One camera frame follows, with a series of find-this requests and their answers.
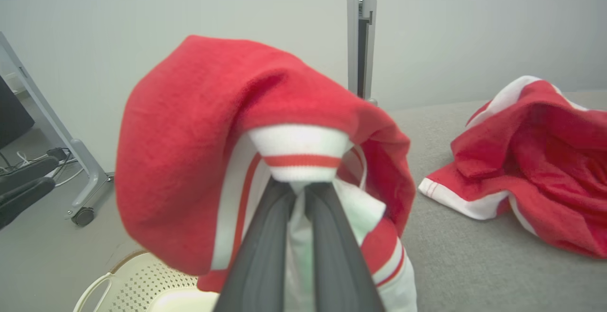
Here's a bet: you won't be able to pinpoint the black cabinet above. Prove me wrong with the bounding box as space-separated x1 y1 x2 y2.
0 77 35 150

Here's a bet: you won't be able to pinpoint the cream perforated laundry basket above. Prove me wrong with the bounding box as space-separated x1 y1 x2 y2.
73 250 221 312

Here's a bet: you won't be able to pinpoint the red jacket with striped cuffs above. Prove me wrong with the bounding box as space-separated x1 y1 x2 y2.
115 35 418 312

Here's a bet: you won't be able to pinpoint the grey metal partition post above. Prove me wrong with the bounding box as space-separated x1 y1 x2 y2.
346 0 379 107

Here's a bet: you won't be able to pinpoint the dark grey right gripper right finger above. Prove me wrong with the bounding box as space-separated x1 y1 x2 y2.
303 182 385 312

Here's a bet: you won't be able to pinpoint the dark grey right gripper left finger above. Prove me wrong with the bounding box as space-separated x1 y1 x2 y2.
213 181 298 312

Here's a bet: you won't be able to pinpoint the black caster wheel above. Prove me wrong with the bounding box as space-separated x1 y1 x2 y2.
71 207 96 228

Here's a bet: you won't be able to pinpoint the white floor cable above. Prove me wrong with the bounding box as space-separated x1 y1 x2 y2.
0 151 86 188

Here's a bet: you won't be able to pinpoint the wide white partition panel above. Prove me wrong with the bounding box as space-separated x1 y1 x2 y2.
0 0 349 175

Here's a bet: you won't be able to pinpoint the grey metal partition leg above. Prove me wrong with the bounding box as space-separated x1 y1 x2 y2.
0 31 115 220

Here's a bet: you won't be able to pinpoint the red shorts with white trim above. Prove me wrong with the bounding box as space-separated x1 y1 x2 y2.
418 75 607 260

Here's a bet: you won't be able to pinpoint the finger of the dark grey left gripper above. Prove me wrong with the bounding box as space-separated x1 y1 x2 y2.
0 177 56 230
0 156 59 194

